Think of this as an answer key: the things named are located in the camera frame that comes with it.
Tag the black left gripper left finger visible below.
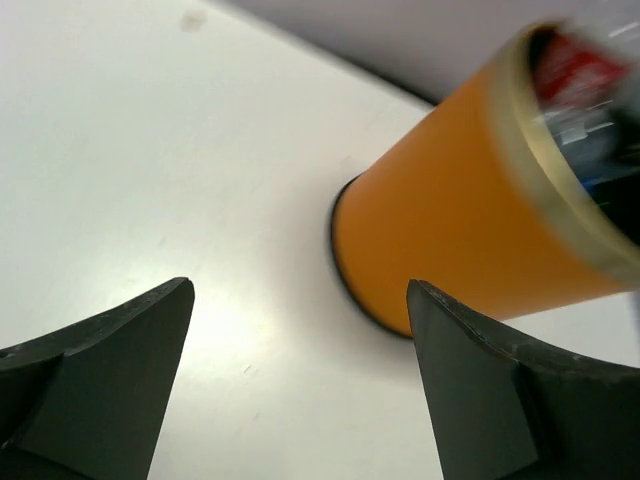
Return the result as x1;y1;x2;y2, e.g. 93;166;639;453
1;278;194;479

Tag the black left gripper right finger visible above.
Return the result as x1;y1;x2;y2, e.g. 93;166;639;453
407;280;639;479

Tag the blue label plastic bottle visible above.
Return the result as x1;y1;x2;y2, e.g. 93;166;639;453
545;110;639;203

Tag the red label plastic bottle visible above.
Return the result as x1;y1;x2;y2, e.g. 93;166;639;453
533;30;639;108

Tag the orange cylindrical bin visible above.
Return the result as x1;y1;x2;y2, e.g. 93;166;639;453
330;22;639;337

